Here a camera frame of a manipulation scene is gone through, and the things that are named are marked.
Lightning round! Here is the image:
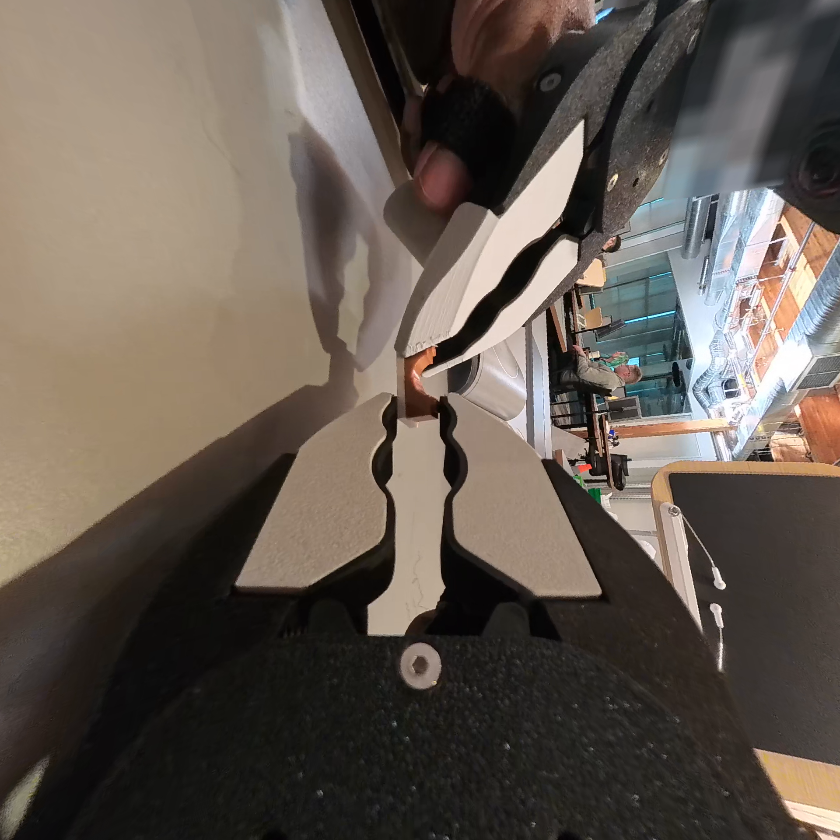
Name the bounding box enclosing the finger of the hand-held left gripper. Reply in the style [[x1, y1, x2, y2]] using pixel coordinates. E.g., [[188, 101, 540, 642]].
[[395, 120, 586, 357], [422, 236, 584, 380]]

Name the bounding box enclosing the small white brick plate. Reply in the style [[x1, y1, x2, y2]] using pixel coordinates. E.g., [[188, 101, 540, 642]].
[[395, 353, 439, 431]]

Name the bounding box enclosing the grey instruction booklet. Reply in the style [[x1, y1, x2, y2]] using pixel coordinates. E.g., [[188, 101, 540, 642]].
[[446, 344, 530, 426]]

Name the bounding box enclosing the person's left hand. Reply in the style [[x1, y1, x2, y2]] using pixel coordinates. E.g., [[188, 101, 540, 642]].
[[399, 0, 595, 212]]

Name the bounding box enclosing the grey desk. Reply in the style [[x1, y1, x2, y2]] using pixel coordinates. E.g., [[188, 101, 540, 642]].
[[0, 0, 559, 788]]

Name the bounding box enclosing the black board with wooden rim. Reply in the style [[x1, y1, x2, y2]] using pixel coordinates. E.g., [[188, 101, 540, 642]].
[[651, 461, 840, 818]]

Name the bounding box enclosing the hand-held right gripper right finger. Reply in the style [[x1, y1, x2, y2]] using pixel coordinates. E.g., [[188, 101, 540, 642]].
[[437, 394, 603, 600]]

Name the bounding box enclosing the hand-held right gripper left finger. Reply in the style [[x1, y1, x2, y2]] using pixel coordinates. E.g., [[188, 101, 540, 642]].
[[235, 392, 400, 595]]

